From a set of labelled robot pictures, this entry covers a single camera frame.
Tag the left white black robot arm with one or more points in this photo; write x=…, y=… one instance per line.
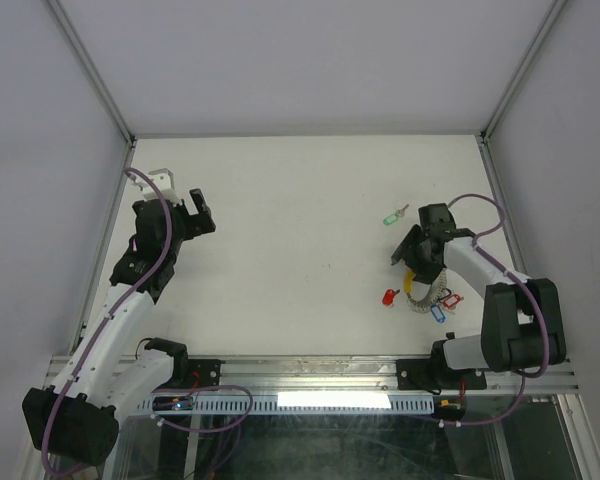
x=78, y=416

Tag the green tag key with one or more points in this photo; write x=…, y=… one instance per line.
x=395, y=216

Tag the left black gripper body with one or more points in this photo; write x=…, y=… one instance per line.
x=187, y=226

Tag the aluminium mounting rail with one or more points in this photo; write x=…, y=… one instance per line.
x=270, y=374

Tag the metal keyring with yellow handle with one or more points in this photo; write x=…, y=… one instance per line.
x=422, y=297

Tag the right aluminium frame post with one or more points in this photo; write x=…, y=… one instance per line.
x=524, y=66

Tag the aluminium frame post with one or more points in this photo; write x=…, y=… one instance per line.
x=61, y=18
x=524, y=66

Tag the white slotted cable duct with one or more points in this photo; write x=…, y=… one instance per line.
x=293, y=403

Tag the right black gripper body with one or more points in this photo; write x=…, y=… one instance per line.
x=426, y=267

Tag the red outline tag key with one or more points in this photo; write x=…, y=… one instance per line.
x=450, y=302

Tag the left aluminium frame post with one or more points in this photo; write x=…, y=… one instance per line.
x=61, y=18

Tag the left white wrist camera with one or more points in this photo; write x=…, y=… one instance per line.
x=163, y=180

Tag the blue tag key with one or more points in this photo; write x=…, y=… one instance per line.
x=438, y=313

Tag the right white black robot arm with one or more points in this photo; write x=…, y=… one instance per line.
x=521, y=328

